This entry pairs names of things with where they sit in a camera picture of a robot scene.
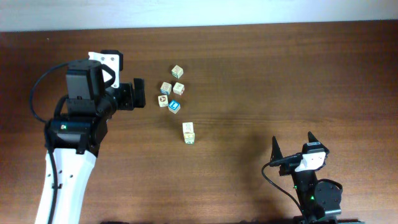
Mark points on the green V block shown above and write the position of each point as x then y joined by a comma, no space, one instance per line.
189,138

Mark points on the blue letter block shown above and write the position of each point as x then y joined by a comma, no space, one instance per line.
188,127

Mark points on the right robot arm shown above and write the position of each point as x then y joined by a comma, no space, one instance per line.
318,199

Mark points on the blue L block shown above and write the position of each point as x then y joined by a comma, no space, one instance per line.
174,106

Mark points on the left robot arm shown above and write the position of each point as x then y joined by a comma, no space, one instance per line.
74,134

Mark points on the soccer ball block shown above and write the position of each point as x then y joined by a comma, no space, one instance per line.
163,101

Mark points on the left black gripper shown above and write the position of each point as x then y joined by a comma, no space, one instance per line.
127,99

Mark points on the green-edged picture block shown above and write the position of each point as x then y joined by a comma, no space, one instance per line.
177,71

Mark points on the green N block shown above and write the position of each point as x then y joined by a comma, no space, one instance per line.
178,88

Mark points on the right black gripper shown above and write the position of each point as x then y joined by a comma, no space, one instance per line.
277,154

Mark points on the pretzel picture block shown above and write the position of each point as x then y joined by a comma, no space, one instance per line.
166,88

